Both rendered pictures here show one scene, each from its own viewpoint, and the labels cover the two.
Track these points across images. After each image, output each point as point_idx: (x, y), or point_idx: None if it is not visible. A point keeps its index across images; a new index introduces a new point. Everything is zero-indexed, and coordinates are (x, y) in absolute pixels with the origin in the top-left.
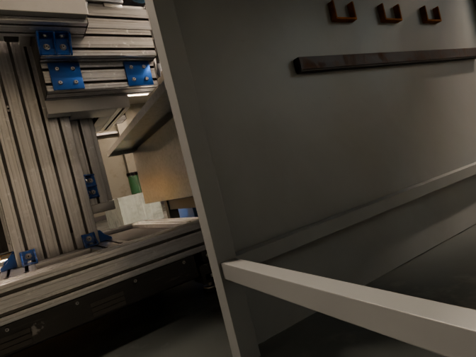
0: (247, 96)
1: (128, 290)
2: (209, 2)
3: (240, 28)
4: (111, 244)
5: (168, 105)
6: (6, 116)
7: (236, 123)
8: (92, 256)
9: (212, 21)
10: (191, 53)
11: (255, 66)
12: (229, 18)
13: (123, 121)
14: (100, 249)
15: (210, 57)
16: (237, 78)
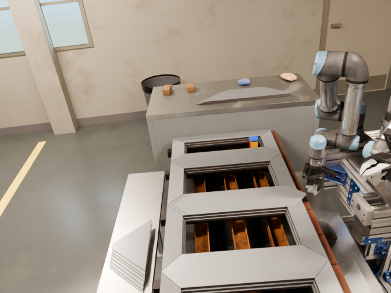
0: (292, 163)
1: None
2: (299, 140)
3: (291, 147)
4: (348, 228)
5: (312, 199)
6: None
7: (298, 167)
8: (349, 215)
9: (299, 145)
10: (306, 151)
11: (288, 156)
12: (293, 144)
13: (356, 239)
14: (351, 224)
15: (302, 152)
16: (295, 158)
